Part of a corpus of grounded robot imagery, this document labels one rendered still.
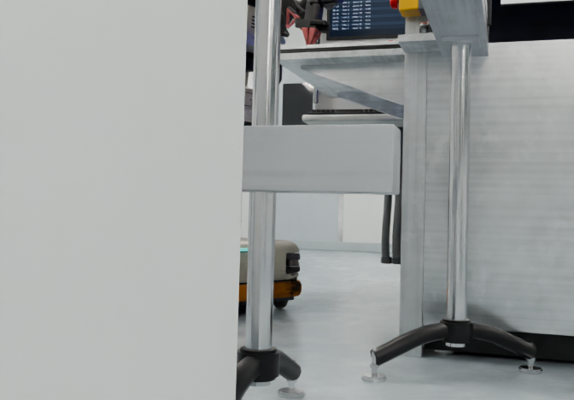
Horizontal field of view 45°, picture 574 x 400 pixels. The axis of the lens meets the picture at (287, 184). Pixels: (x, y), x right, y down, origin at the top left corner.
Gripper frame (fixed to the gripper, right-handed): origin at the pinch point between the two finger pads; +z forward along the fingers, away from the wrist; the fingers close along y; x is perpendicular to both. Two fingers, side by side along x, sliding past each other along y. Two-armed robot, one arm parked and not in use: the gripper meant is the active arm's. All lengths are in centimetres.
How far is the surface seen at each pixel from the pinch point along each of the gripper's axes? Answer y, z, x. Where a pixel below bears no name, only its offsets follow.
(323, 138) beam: 35, 34, -92
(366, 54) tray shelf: 21.4, 2.2, -10.8
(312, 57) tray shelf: 4.8, 4.4, -10.9
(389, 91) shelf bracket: 27.8, 11.3, -2.3
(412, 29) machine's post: 33.9, -5.6, -12.1
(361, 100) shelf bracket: 8.3, 7.7, 47.6
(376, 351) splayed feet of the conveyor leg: 41, 80, -46
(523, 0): 63, -15, -12
